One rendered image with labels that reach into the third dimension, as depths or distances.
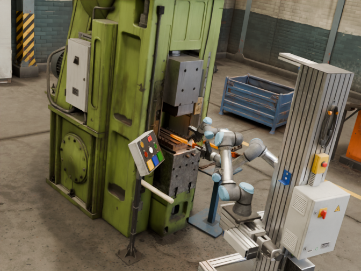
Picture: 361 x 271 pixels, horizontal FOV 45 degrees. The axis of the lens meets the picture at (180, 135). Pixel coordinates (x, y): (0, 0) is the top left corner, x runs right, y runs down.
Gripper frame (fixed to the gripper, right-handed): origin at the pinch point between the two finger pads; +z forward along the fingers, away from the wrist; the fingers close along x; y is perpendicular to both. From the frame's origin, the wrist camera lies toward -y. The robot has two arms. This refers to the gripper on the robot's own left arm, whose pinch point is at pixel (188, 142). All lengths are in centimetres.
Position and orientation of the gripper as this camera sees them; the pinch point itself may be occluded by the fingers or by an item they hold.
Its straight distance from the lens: 408.8
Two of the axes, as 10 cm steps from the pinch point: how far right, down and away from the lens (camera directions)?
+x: 7.1, -1.8, 6.8
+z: -4.5, 6.3, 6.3
